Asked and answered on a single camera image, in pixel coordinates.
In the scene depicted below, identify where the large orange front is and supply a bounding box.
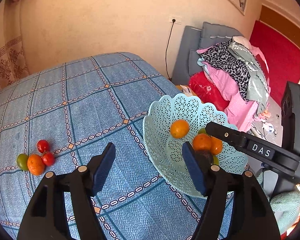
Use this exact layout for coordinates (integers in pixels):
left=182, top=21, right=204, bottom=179
left=210, top=137, right=223, bottom=155

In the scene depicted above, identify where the large orange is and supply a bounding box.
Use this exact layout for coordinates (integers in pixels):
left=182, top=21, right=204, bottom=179
left=210, top=137, right=223, bottom=155
left=170, top=119, right=190, bottom=139

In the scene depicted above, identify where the red tomato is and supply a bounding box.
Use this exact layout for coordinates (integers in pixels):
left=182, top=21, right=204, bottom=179
left=42, top=152, right=55, bottom=166
left=37, top=139, right=50, bottom=153

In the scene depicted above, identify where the orange tangerine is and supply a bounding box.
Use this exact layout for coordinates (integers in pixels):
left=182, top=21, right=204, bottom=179
left=192, top=133, right=212, bottom=151
left=27, top=154, right=45, bottom=176

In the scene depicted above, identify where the green round fruit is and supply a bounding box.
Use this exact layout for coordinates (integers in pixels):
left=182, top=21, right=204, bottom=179
left=17, top=153, right=29, bottom=171

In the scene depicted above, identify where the green fruit bottom edge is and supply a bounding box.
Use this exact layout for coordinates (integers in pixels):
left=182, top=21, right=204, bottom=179
left=212, top=155, right=219, bottom=165

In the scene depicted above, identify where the green tomato with stem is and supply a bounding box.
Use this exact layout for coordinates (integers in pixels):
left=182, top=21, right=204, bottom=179
left=198, top=127, right=207, bottom=134

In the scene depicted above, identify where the dark brown avocado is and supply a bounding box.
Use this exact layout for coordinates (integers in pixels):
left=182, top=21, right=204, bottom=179
left=194, top=150, right=214, bottom=172

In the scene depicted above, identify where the red blanket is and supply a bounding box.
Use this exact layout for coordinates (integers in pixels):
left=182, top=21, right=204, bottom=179
left=189, top=72, right=229, bottom=111

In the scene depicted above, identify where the large orange near cluster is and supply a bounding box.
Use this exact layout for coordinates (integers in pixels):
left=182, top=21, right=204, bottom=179
left=170, top=119, right=190, bottom=139

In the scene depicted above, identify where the pile of clothes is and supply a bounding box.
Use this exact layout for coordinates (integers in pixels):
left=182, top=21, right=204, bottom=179
left=196, top=36, right=271, bottom=132

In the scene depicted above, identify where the white small box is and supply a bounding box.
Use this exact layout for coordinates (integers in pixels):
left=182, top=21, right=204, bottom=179
left=180, top=85, right=193, bottom=96

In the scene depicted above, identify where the light blue plastic basket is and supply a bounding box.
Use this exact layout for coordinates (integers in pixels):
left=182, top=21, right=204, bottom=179
left=142, top=93, right=249, bottom=199

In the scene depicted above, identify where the red wardrobe panel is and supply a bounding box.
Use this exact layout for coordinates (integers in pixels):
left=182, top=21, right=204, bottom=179
left=250, top=21, right=300, bottom=104

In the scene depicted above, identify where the grey cushion headboard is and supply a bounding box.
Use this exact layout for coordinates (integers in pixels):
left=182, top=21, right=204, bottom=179
left=171, top=21, right=244, bottom=87

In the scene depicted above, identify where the blue patterned bed cover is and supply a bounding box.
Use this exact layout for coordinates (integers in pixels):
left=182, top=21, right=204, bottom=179
left=0, top=53, right=205, bottom=239

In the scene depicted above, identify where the beige patterned curtain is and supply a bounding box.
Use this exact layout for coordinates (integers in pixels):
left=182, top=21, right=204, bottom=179
left=0, top=0, right=29, bottom=90

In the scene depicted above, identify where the white wall socket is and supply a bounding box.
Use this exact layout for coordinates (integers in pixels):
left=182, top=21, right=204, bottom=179
left=169, top=16, right=183, bottom=24

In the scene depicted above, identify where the black power cable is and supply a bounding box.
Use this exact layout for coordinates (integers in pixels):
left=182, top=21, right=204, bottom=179
left=165, top=19, right=176, bottom=79

